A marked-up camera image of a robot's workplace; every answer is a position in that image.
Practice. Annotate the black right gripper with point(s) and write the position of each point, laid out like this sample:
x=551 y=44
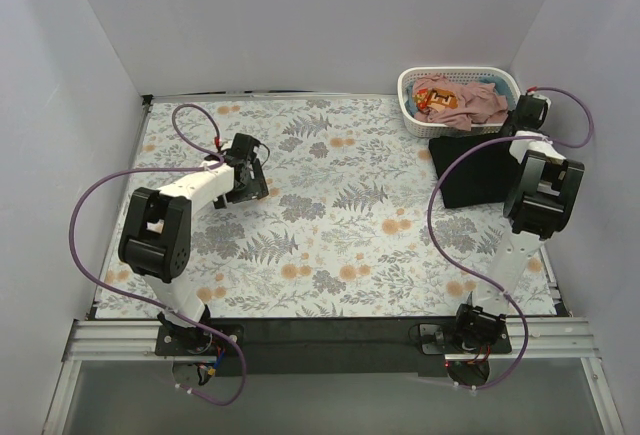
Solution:
x=513 y=122

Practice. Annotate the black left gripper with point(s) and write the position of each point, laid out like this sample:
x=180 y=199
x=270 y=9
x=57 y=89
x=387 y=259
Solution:
x=254 y=181

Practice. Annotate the black t-shirt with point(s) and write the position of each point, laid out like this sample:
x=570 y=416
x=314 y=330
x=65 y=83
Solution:
x=484 y=177

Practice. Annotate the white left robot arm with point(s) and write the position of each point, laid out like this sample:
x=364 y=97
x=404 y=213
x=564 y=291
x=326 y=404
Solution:
x=156 y=237

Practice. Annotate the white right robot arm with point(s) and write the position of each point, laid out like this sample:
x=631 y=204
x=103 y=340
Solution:
x=538 y=205

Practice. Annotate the blue garment in basket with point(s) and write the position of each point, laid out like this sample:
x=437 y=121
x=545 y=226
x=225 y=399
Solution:
x=494 y=93

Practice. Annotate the pink t-shirt with print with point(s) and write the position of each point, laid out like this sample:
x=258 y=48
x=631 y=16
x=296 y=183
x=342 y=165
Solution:
x=435 y=99

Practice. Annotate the white plastic laundry basket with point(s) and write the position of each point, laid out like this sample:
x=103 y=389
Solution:
x=461 y=75

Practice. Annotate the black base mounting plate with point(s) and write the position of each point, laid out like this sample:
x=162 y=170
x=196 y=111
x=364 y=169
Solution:
x=277 y=346

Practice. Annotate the aluminium frame rail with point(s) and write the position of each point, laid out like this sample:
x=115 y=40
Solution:
x=128 y=377

